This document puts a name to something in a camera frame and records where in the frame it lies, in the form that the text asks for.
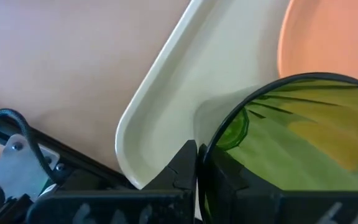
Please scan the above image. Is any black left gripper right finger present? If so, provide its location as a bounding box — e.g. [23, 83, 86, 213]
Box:
[204, 146, 283, 224]

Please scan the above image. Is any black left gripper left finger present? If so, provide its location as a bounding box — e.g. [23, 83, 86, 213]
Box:
[141, 139, 198, 192]

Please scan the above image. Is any green translucent cup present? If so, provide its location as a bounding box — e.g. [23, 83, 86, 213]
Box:
[197, 72, 358, 224]

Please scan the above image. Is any cream plastic tray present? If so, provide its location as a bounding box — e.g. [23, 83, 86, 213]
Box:
[115, 0, 291, 190]

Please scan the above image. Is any orange round plate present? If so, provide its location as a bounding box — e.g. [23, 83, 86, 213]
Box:
[277, 0, 358, 90]

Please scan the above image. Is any black braided cable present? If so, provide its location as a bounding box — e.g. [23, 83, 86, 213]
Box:
[0, 108, 60, 206]

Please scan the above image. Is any silver metal bracket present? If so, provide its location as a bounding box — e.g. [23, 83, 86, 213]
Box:
[0, 133, 65, 214]

